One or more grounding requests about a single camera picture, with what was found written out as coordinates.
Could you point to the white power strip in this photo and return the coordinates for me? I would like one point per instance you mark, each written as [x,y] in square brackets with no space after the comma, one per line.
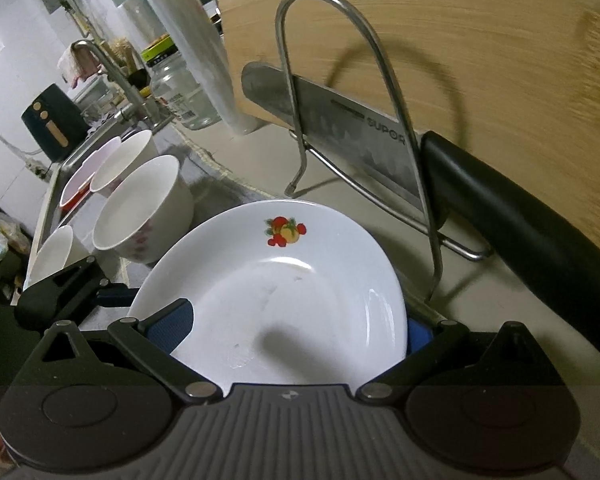
[39,169]

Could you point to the dark small pot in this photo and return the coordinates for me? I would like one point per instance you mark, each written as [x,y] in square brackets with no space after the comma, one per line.
[139,77]

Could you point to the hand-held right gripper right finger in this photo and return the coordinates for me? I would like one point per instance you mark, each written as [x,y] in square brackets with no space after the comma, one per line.
[419,337]

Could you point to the bundle of chopsticks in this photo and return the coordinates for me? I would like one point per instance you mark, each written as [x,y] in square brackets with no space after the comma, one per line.
[122,52]

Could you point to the white bowl pink floral print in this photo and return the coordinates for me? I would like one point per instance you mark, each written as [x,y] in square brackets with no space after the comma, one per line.
[57,255]
[125,160]
[130,210]

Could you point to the tall plastic wrap roll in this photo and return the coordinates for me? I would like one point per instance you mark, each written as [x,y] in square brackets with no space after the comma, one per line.
[195,35]

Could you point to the bamboo cutting board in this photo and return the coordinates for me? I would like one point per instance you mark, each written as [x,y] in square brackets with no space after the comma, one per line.
[455,50]

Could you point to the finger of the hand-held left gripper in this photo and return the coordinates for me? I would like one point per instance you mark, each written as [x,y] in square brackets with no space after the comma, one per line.
[115,296]

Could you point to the glass jar green lid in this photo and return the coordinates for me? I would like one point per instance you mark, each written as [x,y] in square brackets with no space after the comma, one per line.
[185,90]

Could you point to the dark green air fryer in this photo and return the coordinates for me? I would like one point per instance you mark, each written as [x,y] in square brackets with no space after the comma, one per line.
[52,120]

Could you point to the steel faucet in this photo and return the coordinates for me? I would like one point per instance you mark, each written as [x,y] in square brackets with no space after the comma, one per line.
[112,72]

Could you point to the pink hanging cloth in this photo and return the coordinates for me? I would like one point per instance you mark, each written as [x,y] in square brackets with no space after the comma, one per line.
[77,62]

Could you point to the white fruit-print plate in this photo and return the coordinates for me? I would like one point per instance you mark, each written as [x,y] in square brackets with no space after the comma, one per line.
[305,310]

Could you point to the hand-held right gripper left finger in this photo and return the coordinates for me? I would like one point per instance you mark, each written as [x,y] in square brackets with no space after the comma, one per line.
[167,332]

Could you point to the pile of plastic bags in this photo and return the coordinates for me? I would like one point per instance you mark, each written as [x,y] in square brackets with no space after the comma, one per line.
[0,240]

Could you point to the red white drain basket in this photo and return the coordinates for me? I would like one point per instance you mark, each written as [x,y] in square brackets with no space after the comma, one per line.
[77,185]

